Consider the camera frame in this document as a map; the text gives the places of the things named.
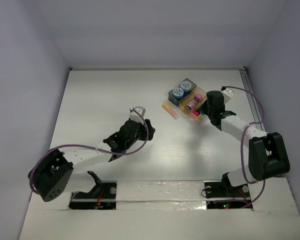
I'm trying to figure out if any black pink highlighter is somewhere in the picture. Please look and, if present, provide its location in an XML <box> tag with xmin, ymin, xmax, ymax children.
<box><xmin>192</xmin><ymin>111</ymin><xmax>200</xmax><ymax>118</ymax></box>

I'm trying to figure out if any pink capped bottle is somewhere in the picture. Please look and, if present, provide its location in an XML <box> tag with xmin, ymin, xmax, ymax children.
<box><xmin>186</xmin><ymin>94</ymin><xmax>203</xmax><ymax>110</ymax></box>

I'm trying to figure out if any orange yellow highlighter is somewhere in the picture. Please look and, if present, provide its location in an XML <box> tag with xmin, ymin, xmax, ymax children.
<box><xmin>162</xmin><ymin>102</ymin><xmax>179</xmax><ymax>120</ymax></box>

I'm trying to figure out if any blue paint jar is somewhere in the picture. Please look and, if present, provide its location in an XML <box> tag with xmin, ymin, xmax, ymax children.
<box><xmin>179</xmin><ymin>80</ymin><xmax>193</xmax><ymax>93</ymax></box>
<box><xmin>172</xmin><ymin>87</ymin><xmax>184</xmax><ymax>99</ymax></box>

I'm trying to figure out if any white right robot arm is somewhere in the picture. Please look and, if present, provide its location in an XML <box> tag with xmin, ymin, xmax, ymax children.
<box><xmin>202</xmin><ymin>90</ymin><xmax>291</xmax><ymax>199</ymax></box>

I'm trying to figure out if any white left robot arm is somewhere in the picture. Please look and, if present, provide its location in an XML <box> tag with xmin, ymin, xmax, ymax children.
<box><xmin>28</xmin><ymin>119</ymin><xmax>156</xmax><ymax>202</ymax></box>

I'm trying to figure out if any clear transparent container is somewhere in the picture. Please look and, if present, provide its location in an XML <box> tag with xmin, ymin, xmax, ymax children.
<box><xmin>189</xmin><ymin>105</ymin><xmax>208</xmax><ymax>124</ymax></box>

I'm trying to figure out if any orange transparent container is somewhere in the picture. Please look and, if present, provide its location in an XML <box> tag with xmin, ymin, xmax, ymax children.
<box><xmin>178</xmin><ymin>86</ymin><xmax>207</xmax><ymax>116</ymax></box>

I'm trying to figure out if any dark grey transparent container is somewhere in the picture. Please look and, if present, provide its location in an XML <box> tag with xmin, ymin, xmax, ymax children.
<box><xmin>168</xmin><ymin>78</ymin><xmax>197</xmax><ymax>107</ymax></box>

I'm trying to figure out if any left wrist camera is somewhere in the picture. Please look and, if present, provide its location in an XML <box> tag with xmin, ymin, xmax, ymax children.
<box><xmin>129</xmin><ymin>106</ymin><xmax>146</xmax><ymax>124</ymax></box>

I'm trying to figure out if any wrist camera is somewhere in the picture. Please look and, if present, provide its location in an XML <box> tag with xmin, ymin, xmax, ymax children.
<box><xmin>129</xmin><ymin>106</ymin><xmax>146</xmax><ymax>124</ymax></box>
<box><xmin>220</xmin><ymin>86</ymin><xmax>234</xmax><ymax>104</ymax></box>

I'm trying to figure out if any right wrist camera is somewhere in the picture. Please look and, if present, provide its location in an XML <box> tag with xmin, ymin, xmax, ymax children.
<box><xmin>220</xmin><ymin>86</ymin><xmax>234</xmax><ymax>104</ymax></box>

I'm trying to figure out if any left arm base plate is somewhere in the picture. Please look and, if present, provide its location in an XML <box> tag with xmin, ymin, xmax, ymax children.
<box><xmin>68</xmin><ymin>181</ymin><xmax>117</xmax><ymax>210</ymax></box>

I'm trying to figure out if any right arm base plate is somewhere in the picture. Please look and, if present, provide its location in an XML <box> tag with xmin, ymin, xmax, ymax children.
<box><xmin>200</xmin><ymin>181</ymin><xmax>252</xmax><ymax>210</ymax></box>

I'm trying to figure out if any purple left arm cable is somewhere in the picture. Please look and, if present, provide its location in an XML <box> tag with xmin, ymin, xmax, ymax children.
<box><xmin>28</xmin><ymin>108</ymin><xmax>150</xmax><ymax>203</ymax></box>

